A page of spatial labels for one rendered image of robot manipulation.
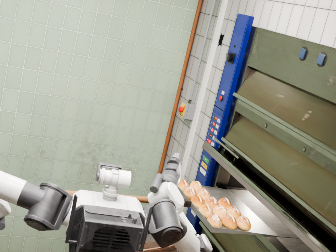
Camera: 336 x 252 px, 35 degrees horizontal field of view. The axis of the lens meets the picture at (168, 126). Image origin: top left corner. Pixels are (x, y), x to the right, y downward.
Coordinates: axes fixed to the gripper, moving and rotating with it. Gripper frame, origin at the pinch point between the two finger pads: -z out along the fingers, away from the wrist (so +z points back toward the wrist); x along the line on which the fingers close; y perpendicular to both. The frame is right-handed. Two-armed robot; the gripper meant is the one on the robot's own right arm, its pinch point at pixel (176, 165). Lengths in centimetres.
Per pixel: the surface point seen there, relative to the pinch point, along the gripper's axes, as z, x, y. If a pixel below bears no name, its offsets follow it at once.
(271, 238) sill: -2, -37, -44
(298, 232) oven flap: 32, -4, -55
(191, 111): -108, -28, 16
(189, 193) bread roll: -20.5, -30.2, -1.2
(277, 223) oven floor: -23, -44, -46
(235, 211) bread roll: -11.9, -31.5, -26.0
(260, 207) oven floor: -39, -48, -36
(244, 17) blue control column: -92, 41, -19
